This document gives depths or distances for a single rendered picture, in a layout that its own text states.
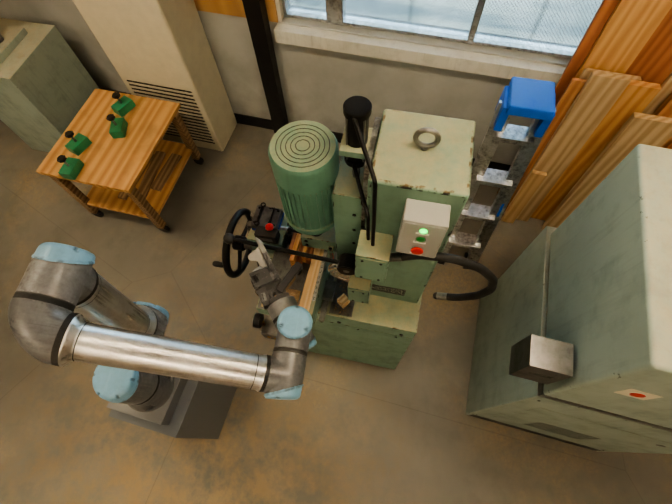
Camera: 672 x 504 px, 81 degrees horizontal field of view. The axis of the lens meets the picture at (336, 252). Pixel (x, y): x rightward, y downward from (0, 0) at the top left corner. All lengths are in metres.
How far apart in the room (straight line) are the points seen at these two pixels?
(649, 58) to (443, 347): 1.62
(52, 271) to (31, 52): 2.25
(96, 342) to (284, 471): 1.45
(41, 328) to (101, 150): 1.73
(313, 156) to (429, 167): 0.28
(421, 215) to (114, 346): 0.73
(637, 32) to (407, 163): 1.42
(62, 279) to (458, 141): 0.93
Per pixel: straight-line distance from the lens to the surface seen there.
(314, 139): 1.02
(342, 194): 1.02
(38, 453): 2.75
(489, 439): 2.33
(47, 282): 1.05
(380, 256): 1.03
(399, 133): 0.96
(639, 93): 2.21
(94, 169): 2.57
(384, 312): 1.50
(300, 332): 1.02
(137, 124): 2.67
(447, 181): 0.90
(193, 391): 1.80
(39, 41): 3.23
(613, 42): 2.16
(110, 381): 1.56
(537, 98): 1.70
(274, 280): 1.23
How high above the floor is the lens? 2.23
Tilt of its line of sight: 64 degrees down
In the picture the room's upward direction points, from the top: 4 degrees counter-clockwise
